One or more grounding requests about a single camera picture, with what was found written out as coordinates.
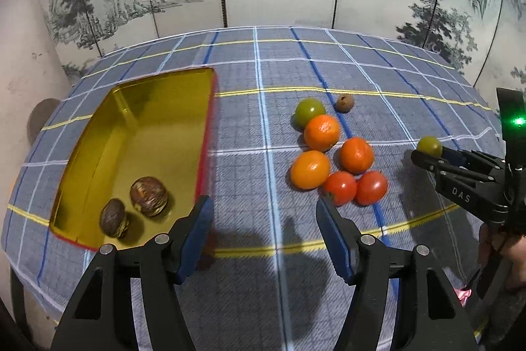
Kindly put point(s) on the red tin box gold inside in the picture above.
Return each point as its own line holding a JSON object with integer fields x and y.
{"x": 156, "y": 120}

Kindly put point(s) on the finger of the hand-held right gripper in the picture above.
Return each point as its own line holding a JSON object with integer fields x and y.
{"x": 456, "y": 156}
{"x": 435, "y": 166}

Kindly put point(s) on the green round plum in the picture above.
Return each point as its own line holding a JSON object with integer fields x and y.
{"x": 430, "y": 145}

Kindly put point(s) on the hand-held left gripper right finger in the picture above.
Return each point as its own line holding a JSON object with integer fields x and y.
{"x": 335, "y": 238}

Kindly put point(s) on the grey plaid tablecloth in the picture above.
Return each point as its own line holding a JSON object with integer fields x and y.
{"x": 254, "y": 120}

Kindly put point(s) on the red tomato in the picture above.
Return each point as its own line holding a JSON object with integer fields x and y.
{"x": 340, "y": 187}
{"x": 372, "y": 187}

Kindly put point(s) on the person's right hand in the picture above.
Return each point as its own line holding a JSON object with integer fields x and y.
{"x": 518, "y": 262}

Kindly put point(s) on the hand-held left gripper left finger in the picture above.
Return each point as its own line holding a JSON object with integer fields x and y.
{"x": 197, "y": 240}

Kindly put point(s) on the green tomato on cloth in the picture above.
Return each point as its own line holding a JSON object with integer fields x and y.
{"x": 309, "y": 110}

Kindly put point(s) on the smooth yellow-orange citrus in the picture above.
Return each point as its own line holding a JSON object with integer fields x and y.
{"x": 310, "y": 170}

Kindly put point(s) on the textured orange mandarin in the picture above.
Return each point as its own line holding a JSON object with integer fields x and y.
{"x": 322, "y": 133}
{"x": 356, "y": 155}

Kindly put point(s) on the small brown longan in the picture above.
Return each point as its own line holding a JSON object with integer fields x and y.
{"x": 344, "y": 103}

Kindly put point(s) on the pink plastic wrapper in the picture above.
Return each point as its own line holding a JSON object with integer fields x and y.
{"x": 464, "y": 294}

